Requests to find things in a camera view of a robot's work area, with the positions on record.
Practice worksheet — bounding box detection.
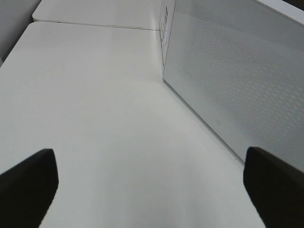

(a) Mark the white microwave door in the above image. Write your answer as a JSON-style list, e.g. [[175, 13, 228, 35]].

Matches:
[[163, 0, 304, 170]]

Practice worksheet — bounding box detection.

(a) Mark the white microwave oven body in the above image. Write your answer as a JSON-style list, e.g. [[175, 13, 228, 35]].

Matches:
[[158, 0, 176, 81]]

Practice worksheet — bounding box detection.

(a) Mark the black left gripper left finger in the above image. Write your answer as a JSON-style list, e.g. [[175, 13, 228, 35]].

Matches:
[[0, 149, 58, 228]]

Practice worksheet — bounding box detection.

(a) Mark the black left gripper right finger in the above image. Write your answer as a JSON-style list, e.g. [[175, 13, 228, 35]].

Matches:
[[243, 147, 304, 228]]

